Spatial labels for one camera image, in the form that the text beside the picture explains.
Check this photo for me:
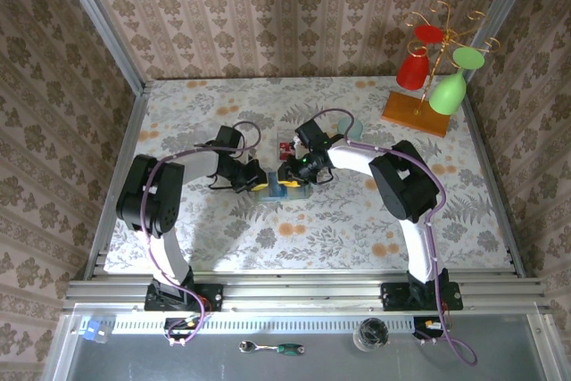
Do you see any grey metal shelf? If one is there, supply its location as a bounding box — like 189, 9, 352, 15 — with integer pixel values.
42, 302, 571, 381

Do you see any red wine glass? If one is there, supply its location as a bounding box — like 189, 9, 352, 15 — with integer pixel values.
395, 23, 446, 91

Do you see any white slotted cable duct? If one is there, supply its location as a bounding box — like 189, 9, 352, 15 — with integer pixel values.
79, 312, 447, 335

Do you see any blue white plastic connector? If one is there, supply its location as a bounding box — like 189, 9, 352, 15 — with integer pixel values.
82, 319, 111, 344

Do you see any blue credit card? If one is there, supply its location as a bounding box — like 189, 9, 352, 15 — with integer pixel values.
267, 170, 287, 199

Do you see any pale teal plastic glass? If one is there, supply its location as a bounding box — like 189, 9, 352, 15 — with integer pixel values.
337, 116, 363, 140

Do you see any aluminium frame beam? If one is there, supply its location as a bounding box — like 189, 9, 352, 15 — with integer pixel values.
62, 269, 552, 314

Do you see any green card holder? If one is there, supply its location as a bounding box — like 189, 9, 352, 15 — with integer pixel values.
256, 170, 312, 202

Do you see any green wine glass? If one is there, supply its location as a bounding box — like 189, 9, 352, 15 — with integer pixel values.
428, 46, 485, 115

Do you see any aluminium side rail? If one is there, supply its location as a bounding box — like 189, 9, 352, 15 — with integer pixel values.
83, 80, 152, 282
459, 97, 528, 278

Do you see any black cable connector block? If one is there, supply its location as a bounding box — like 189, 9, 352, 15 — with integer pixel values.
412, 316, 446, 341
163, 316, 211, 342

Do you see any clear glass jar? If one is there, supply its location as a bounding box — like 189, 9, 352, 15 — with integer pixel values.
352, 317, 389, 352

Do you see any clear acrylic tray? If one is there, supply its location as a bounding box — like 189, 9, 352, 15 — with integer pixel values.
275, 128, 307, 163

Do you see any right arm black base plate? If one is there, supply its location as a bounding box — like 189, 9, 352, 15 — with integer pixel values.
380, 281, 464, 312

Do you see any gold wire rack wooden base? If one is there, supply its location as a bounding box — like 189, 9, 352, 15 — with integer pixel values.
381, 0, 501, 138

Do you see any ratchet wrench green handle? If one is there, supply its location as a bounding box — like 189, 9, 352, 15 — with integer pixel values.
238, 339, 306, 355

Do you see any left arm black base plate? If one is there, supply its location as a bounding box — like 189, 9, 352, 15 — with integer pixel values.
145, 283, 224, 313

